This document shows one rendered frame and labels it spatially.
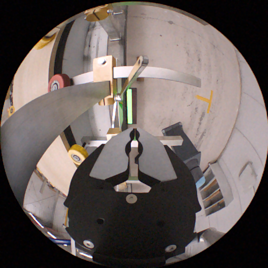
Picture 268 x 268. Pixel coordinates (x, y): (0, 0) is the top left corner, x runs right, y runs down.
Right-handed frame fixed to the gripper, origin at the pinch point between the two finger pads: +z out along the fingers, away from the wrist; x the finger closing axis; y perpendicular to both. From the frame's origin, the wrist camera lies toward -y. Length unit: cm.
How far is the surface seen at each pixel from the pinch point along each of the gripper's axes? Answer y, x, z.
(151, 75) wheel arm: -7.9, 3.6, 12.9
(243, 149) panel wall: 63, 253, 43
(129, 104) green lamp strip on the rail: 3.6, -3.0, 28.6
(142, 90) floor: 4, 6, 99
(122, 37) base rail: -29.8, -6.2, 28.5
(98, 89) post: -5.2, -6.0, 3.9
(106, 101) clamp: -1.4, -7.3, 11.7
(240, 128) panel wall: 28, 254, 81
